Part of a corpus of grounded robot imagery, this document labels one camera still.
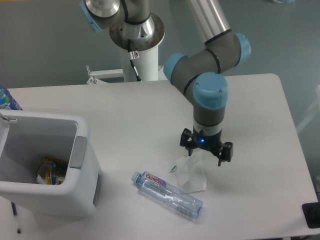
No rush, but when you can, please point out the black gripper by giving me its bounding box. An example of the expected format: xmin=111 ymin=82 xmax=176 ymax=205
xmin=179 ymin=128 xmax=233 ymax=167

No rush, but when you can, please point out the clear plastic bag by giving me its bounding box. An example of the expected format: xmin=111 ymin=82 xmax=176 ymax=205
xmin=169 ymin=150 xmax=207 ymax=194

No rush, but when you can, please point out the clear plastic water bottle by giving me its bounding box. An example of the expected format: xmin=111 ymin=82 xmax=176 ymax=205
xmin=131 ymin=171 xmax=203 ymax=219

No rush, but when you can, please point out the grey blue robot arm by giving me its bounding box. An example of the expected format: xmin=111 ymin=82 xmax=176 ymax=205
xmin=79 ymin=0 xmax=251 ymax=163

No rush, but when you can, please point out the white trash can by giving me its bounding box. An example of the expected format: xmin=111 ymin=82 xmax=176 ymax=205
xmin=0 ymin=110 xmax=102 ymax=217

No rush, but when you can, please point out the black device at edge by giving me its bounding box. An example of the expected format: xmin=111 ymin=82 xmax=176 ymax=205
xmin=302 ymin=202 xmax=320 ymax=229

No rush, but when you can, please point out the colourful snack wrapper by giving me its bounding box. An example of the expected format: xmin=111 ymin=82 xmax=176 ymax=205
xmin=32 ymin=156 xmax=69 ymax=186

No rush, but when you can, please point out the black pen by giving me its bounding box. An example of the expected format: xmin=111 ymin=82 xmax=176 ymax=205
xmin=11 ymin=202 xmax=22 ymax=234

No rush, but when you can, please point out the blue labelled bottle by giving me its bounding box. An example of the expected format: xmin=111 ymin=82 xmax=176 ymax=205
xmin=0 ymin=85 xmax=23 ymax=111

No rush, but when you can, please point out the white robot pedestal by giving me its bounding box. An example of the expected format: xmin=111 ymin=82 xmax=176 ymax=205
xmin=86 ymin=13 xmax=165 ymax=84

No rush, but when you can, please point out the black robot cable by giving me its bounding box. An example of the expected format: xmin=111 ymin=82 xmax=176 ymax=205
xmin=126 ymin=38 xmax=143 ymax=82

